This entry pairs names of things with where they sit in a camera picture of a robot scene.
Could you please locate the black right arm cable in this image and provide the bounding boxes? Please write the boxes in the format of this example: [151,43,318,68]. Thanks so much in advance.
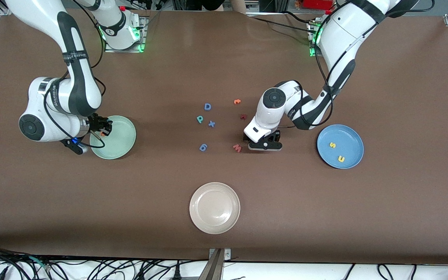
[43,0,107,149]

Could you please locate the brown table cover sheet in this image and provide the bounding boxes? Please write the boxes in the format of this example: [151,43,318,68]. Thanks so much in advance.
[0,7,448,266]

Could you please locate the aluminium camera post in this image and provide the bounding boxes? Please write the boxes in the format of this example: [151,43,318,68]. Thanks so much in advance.
[198,248,232,280]

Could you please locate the teal cable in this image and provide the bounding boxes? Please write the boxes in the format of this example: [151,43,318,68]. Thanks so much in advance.
[28,255,51,271]

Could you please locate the black looped cable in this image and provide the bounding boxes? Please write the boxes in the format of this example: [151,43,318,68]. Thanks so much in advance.
[84,261,143,280]
[377,264,394,280]

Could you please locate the blue plate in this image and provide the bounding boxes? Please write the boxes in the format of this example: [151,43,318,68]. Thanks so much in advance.
[317,124,364,170]

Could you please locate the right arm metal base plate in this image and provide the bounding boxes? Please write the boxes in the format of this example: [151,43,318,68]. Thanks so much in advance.
[104,16,149,53]

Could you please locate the red box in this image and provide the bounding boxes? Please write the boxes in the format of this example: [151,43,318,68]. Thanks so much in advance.
[303,0,335,11]

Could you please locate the background metal rack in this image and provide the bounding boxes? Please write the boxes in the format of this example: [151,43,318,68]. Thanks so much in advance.
[170,0,302,12]

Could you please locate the beige plate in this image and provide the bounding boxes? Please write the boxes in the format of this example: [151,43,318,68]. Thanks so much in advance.
[189,182,241,235]

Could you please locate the pale green plate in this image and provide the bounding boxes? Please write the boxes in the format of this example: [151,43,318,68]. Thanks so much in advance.
[90,115,137,160]

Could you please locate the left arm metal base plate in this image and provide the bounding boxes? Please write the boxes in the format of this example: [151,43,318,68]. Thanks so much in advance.
[309,19,326,58]

